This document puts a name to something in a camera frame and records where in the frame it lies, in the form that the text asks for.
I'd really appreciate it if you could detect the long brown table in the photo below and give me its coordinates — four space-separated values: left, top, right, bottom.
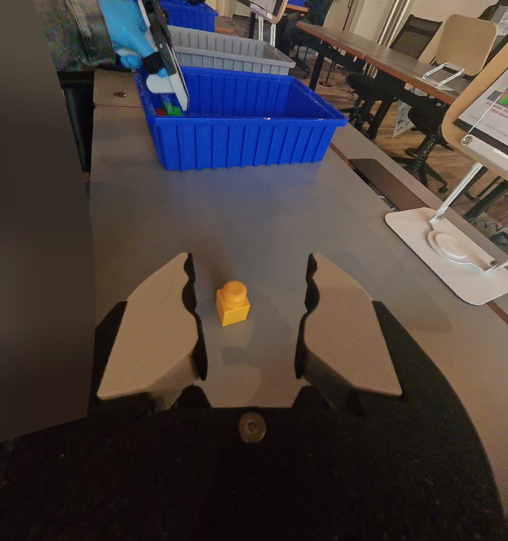
296 21 470 104

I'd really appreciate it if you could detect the printed instruction sheet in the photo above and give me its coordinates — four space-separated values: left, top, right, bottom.
453 63 508 163

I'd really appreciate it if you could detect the orange single-stud mega block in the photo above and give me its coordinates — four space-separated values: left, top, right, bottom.
216 281 251 327

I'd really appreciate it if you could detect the white printed paper sheet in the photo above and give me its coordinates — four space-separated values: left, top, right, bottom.
393 99 415 138

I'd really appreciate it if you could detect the blue ribbed plastic bin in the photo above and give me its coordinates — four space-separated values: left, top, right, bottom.
136 65 348 172
159 0 218 32

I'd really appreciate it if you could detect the person's grey sweater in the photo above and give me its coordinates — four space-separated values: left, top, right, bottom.
47 0 115 70

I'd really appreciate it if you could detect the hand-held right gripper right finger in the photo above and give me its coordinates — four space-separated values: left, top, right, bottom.
295 253 402 408

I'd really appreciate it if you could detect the clear acrylic sign holder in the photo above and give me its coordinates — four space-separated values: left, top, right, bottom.
422 63 465 88

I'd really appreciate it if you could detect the black mesh back chair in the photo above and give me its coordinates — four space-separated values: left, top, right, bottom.
389 15 442 60

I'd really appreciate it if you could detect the beige chair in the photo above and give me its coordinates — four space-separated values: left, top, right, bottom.
419 15 497 77

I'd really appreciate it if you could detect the black office chair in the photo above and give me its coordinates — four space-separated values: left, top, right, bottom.
345 72 396 140
400 106 455 193

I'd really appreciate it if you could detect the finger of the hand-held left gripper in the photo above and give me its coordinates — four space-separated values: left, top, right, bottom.
163 46 190 112

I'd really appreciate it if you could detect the person's left hand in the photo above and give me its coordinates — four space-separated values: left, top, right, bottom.
98 0 161 70

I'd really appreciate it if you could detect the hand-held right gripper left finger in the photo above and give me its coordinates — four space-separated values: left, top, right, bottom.
97 253 208 408

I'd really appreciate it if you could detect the grey ribbed plastic bin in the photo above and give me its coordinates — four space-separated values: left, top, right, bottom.
167 25 297 77

